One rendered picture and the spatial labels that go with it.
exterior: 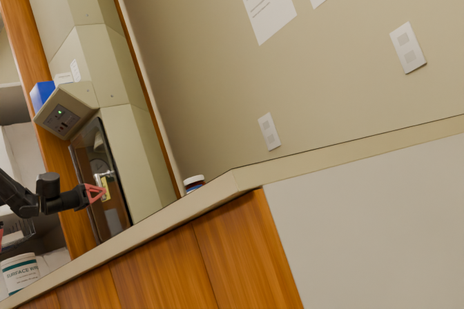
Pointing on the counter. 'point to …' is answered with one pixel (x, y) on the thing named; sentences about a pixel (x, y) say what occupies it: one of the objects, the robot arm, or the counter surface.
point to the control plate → (61, 120)
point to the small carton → (63, 78)
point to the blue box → (41, 94)
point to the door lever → (101, 181)
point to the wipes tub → (20, 272)
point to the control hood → (79, 88)
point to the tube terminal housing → (120, 114)
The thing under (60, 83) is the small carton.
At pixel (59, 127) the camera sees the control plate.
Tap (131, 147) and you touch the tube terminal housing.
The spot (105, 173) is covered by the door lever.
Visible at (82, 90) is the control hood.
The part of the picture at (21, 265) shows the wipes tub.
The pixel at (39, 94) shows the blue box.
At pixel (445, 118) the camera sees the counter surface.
